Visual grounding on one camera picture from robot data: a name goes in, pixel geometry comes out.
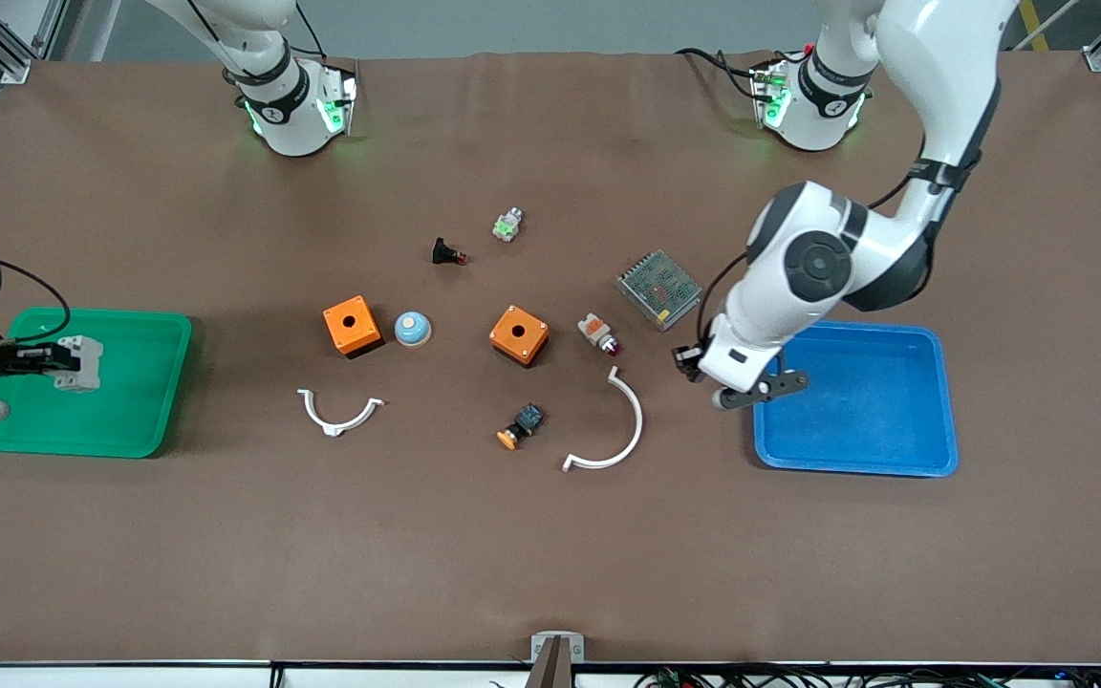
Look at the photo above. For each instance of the brown table mat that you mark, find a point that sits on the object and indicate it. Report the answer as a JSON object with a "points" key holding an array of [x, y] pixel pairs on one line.
{"points": [[550, 545]]}

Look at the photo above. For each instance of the black switch with red tip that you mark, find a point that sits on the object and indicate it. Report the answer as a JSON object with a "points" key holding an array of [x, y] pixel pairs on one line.
{"points": [[442, 251]]}

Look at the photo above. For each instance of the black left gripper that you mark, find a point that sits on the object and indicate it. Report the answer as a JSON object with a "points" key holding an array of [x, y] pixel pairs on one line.
{"points": [[687, 360]]}

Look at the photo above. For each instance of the red indicator lamp orange base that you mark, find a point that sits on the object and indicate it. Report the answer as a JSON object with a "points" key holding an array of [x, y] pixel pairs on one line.
{"points": [[595, 331]]}

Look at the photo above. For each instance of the metal mesh power supply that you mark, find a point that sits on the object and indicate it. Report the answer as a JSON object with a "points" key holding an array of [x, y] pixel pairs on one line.
{"points": [[660, 290]]}

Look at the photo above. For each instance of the green plastic tray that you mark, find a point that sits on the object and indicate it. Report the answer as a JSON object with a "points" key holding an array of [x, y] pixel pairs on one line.
{"points": [[130, 411]]}

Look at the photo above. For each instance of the orange push button black body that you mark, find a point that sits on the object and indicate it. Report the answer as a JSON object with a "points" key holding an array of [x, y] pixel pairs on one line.
{"points": [[527, 420]]}

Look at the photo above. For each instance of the grey metal bracket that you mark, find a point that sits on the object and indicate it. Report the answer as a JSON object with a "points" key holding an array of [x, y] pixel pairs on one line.
{"points": [[541, 645]]}

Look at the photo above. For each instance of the grey red circuit breaker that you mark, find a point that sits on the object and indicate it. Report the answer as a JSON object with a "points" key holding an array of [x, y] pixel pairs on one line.
{"points": [[90, 368]]}

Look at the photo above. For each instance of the small white curved clip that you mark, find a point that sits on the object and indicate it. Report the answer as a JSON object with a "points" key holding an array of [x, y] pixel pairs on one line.
{"points": [[333, 427]]}

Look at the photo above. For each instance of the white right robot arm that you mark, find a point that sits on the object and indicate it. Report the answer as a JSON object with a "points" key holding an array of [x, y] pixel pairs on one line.
{"points": [[292, 105]]}

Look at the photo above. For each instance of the large white curved clip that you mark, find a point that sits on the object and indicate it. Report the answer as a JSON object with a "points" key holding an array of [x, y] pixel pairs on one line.
{"points": [[639, 420]]}

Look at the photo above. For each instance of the blue plastic tray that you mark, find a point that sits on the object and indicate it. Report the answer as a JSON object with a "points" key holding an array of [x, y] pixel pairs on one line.
{"points": [[895, 420]]}

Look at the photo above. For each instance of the blue dome buzzer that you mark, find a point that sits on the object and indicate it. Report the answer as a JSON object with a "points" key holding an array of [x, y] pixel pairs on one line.
{"points": [[412, 330]]}

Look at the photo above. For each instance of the orange button enclosure box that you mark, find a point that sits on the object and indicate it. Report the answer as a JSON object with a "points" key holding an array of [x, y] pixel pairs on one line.
{"points": [[533, 336], [366, 330]]}

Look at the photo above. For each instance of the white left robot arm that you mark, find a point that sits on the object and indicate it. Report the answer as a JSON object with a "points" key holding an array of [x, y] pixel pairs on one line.
{"points": [[933, 86]]}

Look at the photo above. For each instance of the dark camera pole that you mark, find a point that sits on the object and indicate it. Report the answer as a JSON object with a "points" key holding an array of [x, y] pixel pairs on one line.
{"points": [[550, 674]]}

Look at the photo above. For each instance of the white green push button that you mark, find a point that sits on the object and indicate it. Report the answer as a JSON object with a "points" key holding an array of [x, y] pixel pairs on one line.
{"points": [[507, 226]]}

